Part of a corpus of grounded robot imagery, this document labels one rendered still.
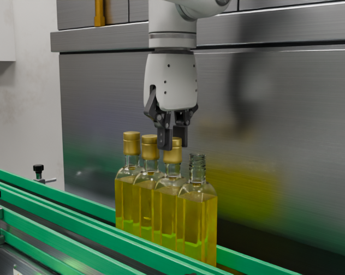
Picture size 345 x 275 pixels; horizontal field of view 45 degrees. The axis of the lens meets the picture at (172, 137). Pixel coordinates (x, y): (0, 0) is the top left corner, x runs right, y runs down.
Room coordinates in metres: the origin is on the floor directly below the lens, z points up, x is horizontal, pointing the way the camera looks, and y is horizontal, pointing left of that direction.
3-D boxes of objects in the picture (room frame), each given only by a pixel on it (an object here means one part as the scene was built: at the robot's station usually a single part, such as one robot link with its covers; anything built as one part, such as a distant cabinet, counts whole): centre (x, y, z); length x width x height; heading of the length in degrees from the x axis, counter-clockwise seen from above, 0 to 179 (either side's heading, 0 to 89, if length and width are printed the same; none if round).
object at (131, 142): (0.84, 0.08, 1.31); 0.04 x 0.04 x 0.04
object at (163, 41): (0.76, 0.00, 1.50); 0.09 x 0.08 x 0.03; 138
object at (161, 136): (0.74, 0.02, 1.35); 0.03 x 0.03 x 0.07; 48
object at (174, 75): (0.76, 0.00, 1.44); 0.10 x 0.07 x 0.11; 138
